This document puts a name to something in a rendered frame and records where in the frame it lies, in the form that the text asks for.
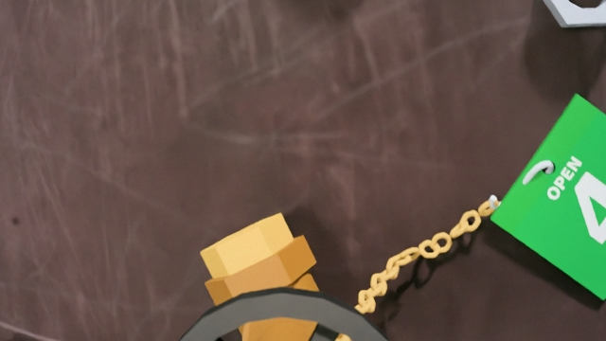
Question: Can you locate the green tag on yellow chain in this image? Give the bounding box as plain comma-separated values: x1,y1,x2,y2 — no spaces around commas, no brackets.
356,95,606,314

